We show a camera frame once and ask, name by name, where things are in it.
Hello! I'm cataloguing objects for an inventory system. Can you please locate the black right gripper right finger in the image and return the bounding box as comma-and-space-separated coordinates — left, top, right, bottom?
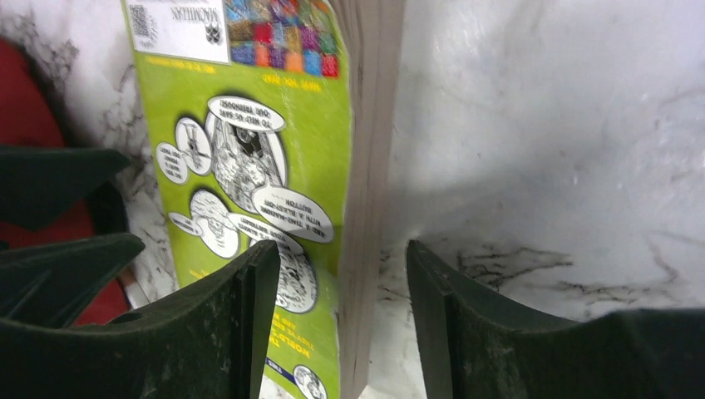
406, 240, 704, 398

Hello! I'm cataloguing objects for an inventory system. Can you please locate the green yellow paperback book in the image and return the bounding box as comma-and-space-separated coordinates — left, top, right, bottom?
123, 1, 405, 398

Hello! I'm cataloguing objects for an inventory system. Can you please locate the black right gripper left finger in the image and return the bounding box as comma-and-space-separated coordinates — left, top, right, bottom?
1, 240, 280, 398

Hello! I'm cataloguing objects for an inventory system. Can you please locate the red backpack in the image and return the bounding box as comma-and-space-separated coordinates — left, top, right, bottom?
1, 42, 144, 328

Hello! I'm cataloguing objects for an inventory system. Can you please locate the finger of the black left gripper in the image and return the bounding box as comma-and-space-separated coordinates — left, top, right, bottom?
1, 145, 130, 231
1, 233, 145, 328

